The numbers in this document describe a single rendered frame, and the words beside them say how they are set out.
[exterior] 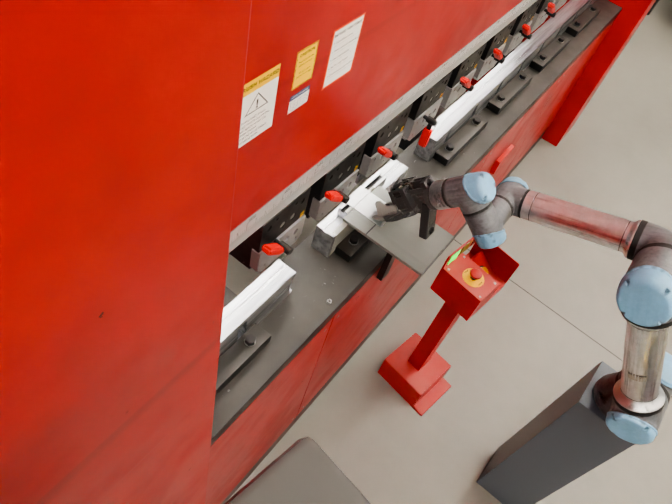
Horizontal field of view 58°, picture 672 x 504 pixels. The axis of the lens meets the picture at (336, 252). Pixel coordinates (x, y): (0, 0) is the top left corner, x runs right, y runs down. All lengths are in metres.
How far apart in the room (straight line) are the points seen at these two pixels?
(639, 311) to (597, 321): 1.77
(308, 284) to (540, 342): 1.55
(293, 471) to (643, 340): 1.27
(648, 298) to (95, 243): 1.18
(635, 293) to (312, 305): 0.77
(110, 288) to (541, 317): 2.71
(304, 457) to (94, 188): 0.18
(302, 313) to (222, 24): 1.29
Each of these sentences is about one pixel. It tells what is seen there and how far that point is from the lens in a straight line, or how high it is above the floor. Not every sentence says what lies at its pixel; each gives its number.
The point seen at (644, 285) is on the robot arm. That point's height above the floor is 1.35.
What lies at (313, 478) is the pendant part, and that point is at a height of 1.95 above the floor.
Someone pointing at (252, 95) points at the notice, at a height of 1.69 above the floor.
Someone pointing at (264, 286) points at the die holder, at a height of 0.97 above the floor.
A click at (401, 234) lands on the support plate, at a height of 1.00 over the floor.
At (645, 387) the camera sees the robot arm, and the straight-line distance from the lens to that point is 1.62.
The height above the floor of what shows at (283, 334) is 0.87.
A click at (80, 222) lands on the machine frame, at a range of 0.37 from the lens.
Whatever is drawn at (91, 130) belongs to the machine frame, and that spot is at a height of 2.01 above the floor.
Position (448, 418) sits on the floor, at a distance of 2.59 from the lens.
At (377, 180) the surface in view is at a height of 0.99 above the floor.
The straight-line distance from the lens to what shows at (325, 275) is 1.68.
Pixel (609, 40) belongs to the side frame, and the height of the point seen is 0.71.
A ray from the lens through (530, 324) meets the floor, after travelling 2.99.
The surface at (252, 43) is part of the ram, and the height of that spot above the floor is 1.78.
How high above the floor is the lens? 2.23
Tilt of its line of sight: 51 degrees down
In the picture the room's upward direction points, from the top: 18 degrees clockwise
